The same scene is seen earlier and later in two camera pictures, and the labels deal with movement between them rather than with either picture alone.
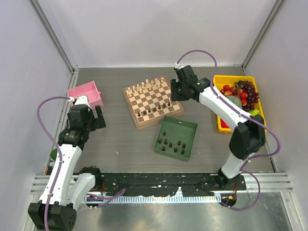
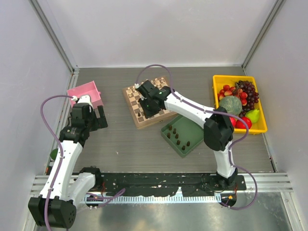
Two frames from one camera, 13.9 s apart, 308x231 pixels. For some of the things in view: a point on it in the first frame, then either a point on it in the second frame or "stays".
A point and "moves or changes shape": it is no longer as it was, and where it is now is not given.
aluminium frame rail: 267,182 stays
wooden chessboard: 149,102 stays
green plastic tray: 175,137 moves or changes shape
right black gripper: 174,96 to 148,113
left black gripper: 98,122 stays
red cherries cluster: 228,91 stays
